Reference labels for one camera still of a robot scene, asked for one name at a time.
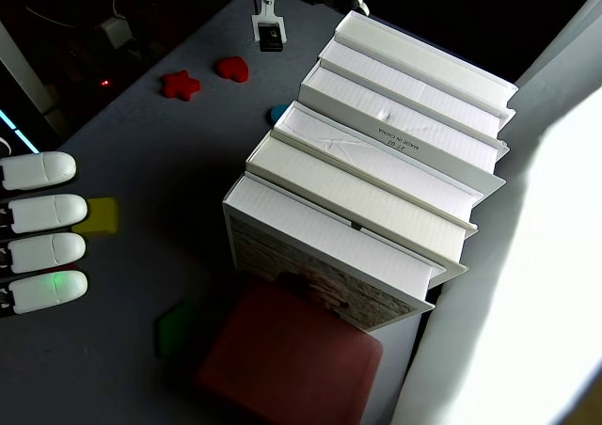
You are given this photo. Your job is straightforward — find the red heart block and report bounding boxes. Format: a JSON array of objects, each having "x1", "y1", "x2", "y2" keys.
[{"x1": 215, "y1": 55, "x2": 250, "y2": 83}]

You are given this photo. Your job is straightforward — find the white backdrop panel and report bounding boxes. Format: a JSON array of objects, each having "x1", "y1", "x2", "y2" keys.
[{"x1": 389, "y1": 0, "x2": 602, "y2": 425}]

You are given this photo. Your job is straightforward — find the white frame post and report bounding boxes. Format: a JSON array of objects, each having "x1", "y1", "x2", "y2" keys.
[{"x1": 0, "y1": 18, "x2": 55, "y2": 118}]

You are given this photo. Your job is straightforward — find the white book picture cover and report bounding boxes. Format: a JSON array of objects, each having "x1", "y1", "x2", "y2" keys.
[{"x1": 221, "y1": 171, "x2": 448, "y2": 335}]

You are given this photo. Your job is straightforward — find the grey table cloth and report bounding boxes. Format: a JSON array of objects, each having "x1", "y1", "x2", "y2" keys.
[{"x1": 0, "y1": 0, "x2": 424, "y2": 425}]

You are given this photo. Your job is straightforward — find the green block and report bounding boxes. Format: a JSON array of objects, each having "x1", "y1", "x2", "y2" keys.
[{"x1": 156, "y1": 297, "x2": 208, "y2": 360}]

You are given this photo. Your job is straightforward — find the white power adapter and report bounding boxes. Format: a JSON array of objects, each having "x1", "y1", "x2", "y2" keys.
[{"x1": 96, "y1": 15, "x2": 135, "y2": 50}]

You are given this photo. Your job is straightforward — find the red star block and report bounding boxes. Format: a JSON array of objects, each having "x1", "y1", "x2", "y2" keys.
[{"x1": 161, "y1": 70, "x2": 202, "y2": 102}]

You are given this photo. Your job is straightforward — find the dark red book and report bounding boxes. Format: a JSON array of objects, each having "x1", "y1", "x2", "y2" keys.
[{"x1": 195, "y1": 281, "x2": 385, "y2": 425}]

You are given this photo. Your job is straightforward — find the yellow square block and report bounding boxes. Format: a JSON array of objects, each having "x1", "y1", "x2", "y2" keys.
[{"x1": 71, "y1": 197, "x2": 119, "y2": 238}]

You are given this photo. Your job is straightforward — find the white book made-in-china print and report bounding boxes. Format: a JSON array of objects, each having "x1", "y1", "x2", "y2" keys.
[{"x1": 299, "y1": 61, "x2": 508, "y2": 197}]

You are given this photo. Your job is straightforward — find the black device cyan lights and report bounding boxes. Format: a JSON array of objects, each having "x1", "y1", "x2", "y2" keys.
[{"x1": 0, "y1": 107, "x2": 41, "y2": 157}]

